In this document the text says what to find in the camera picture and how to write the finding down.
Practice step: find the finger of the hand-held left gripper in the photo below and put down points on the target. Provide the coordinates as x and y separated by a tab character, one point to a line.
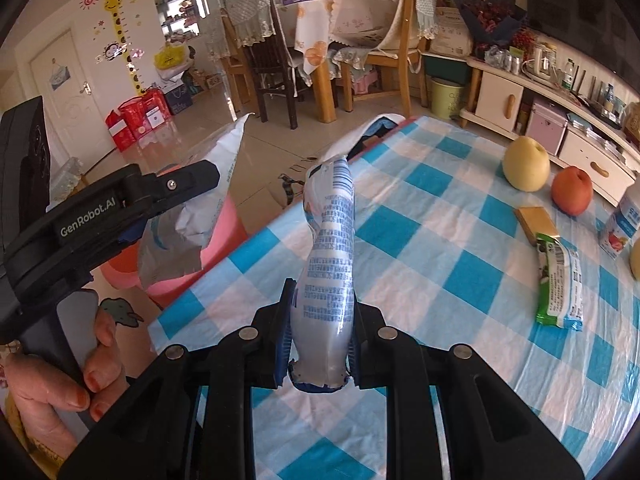
185	180
132	232

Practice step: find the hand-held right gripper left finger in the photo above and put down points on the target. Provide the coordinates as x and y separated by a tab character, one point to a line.
285	355

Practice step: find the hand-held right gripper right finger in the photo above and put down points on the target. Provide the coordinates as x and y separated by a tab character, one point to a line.
354	360

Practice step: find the white milk pouch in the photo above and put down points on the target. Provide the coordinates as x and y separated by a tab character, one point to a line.
200	230

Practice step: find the pink plastic basin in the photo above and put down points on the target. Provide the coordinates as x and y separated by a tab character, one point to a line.
225	230

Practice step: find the white blue-text wrapper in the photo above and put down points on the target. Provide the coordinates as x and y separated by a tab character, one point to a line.
327	270

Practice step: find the green trash bin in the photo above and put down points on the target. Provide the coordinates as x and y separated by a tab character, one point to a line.
447	97

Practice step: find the person's left hand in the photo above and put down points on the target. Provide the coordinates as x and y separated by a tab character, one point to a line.
45	395

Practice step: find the red gift boxes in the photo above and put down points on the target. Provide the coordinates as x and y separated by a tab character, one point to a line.
140	120

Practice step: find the grey leaf floor sticker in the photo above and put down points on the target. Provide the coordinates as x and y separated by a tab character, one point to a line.
120	312

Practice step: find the blue paper bag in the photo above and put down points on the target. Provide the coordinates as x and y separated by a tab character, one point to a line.
179	99

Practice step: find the yellow plastic bag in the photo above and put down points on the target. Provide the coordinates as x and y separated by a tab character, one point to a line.
170	57

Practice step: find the white door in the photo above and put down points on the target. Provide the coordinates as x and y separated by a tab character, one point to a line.
65	100

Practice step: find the dark wooden chair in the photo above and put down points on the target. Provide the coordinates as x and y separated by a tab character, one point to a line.
265	60

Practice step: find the dining table with printed cloth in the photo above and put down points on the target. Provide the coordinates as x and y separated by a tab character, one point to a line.
315	40

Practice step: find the white plastic bag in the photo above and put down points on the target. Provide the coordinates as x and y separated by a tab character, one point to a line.
372	135

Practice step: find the green white snack wrapper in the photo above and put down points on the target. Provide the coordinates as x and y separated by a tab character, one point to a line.
560	285

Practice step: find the tan wafer bar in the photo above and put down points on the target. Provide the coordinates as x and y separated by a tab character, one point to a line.
537	222

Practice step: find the wooden chair with white cover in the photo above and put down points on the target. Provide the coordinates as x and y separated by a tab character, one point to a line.
390	25

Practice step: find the small yellow pear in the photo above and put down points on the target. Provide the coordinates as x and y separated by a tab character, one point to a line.
525	165

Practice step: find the red-orange peach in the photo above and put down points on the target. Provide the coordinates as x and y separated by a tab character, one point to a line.
572	192

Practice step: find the large yellow pear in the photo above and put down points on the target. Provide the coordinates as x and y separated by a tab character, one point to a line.
636	260

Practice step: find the white yogurt bottle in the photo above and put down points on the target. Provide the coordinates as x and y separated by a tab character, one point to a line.
622	225

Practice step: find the white low cabinet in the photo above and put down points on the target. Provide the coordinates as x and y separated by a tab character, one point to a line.
505	100

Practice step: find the pink storage box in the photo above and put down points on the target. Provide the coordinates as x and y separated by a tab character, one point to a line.
547	127

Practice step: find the dark wrapped flower bouquet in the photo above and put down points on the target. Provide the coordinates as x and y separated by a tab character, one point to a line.
492	15

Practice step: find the giraffe wall sticker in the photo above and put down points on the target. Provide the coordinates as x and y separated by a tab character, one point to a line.
122	35

